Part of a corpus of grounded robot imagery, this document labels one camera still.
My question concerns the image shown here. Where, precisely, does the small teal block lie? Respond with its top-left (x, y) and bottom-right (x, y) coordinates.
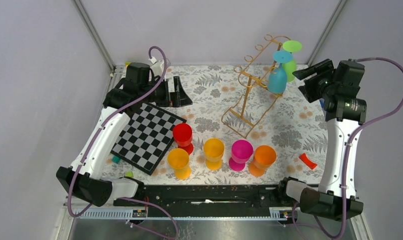
top-left (111, 156), bottom-right (121, 164)

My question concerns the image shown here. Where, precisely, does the gold wire glass rack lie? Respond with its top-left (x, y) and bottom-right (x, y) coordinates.
top-left (221, 34), bottom-right (291, 139)

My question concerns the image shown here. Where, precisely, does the yellow plastic wine glass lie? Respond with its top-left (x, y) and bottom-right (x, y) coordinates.
top-left (167, 148), bottom-right (191, 180)

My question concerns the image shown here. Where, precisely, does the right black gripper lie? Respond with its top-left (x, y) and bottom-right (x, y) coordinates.
top-left (292, 58), bottom-right (337, 103)

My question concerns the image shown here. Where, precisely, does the purple cable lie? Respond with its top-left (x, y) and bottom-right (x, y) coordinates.
top-left (66, 45), bottom-right (180, 240)
top-left (291, 57), bottom-right (403, 240)

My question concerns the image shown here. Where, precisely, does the red plastic wine glass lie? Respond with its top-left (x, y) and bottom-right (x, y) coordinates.
top-left (172, 123), bottom-right (194, 155)

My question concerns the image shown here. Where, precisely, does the blue plastic wine glass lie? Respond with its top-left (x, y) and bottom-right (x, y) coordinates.
top-left (267, 50), bottom-right (293, 94)

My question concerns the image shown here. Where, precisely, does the floral table mat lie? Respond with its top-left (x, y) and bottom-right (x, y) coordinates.
top-left (102, 65), bottom-right (328, 185)

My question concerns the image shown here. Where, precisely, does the orange plastic wine glass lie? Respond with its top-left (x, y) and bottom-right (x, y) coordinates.
top-left (248, 145), bottom-right (277, 177)

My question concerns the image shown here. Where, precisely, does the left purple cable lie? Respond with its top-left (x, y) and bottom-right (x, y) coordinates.
top-left (66, 45), bottom-right (180, 240)

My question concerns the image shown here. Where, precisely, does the green plastic wine glass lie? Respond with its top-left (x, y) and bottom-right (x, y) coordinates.
top-left (282, 40), bottom-right (303, 83)

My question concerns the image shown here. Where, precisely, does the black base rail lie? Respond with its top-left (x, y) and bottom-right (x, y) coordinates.
top-left (113, 184), bottom-right (310, 218)

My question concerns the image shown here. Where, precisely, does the red curved piece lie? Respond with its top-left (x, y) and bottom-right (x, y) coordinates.
top-left (299, 153), bottom-right (318, 170)

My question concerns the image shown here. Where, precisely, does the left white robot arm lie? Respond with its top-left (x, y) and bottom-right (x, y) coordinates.
top-left (56, 60), bottom-right (192, 207)

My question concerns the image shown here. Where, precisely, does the black white checkerboard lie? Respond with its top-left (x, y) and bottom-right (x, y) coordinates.
top-left (111, 103), bottom-right (187, 175)

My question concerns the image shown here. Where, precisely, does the small green block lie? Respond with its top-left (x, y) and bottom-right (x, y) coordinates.
top-left (124, 171), bottom-right (134, 178)

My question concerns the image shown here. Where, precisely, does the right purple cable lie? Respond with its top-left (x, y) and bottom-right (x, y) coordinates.
top-left (291, 57), bottom-right (403, 240)

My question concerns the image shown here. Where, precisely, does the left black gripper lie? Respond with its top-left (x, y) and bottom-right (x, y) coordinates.
top-left (140, 76), bottom-right (192, 108)

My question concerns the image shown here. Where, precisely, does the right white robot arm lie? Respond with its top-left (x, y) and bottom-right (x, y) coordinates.
top-left (276, 59), bottom-right (367, 221)

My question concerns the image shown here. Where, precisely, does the magenta plastic wine glass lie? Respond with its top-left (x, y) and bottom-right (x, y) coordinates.
top-left (228, 139), bottom-right (254, 172)

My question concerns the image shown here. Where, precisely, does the amber plastic wine glass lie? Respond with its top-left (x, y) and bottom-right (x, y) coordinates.
top-left (203, 138), bottom-right (225, 171)

